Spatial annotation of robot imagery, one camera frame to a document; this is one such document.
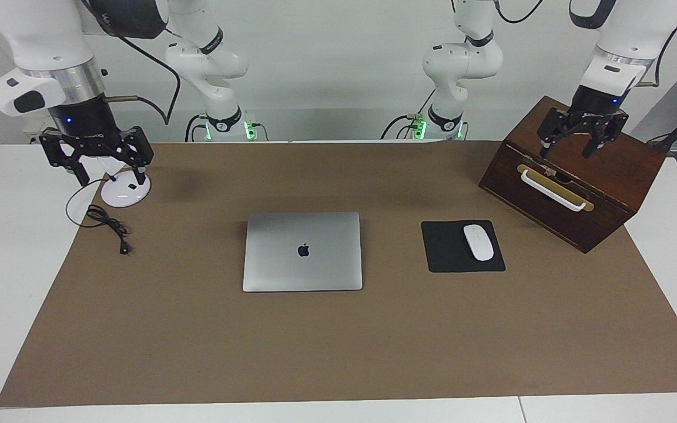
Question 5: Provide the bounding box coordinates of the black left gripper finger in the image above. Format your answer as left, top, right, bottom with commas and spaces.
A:
584, 113, 629, 159
538, 109, 568, 158

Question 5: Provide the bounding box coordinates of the brown table mat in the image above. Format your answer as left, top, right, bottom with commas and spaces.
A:
0, 141, 677, 408

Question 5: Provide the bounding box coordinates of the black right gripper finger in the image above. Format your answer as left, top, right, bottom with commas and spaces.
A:
40, 134, 91, 187
120, 126, 155, 186

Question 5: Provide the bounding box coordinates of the black right base cable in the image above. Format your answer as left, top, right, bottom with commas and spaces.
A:
185, 113, 210, 142

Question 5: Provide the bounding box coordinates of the white wall power strip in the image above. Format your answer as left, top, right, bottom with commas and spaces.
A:
24, 120, 52, 145

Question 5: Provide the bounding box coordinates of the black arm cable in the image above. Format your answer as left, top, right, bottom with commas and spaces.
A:
635, 5, 677, 89
103, 32, 182, 125

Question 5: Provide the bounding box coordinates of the black mouse pad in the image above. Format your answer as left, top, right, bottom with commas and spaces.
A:
421, 220, 506, 273

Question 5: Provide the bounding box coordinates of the white computer mouse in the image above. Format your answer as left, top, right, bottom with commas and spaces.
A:
463, 224, 494, 261

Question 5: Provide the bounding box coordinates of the white box handle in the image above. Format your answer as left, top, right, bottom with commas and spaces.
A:
517, 164, 595, 212

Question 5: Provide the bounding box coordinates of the black base cable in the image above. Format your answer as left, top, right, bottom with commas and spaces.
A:
381, 88, 433, 140
185, 113, 210, 142

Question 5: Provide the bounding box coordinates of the silver laptop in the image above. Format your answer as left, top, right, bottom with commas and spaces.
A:
243, 212, 363, 293

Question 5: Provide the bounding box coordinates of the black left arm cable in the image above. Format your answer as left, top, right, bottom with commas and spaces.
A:
635, 5, 677, 89

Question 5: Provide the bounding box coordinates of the white desk lamp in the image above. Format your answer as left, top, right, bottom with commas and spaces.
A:
98, 156, 152, 208

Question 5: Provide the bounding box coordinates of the dark wooden box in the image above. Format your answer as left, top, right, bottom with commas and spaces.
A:
478, 96, 667, 254

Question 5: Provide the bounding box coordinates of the black lamp power cable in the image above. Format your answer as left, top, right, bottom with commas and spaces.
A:
66, 178, 133, 256

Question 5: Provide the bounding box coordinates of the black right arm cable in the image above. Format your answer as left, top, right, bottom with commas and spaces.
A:
103, 32, 182, 125

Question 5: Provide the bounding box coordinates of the black left base cable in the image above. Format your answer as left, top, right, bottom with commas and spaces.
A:
381, 88, 433, 140

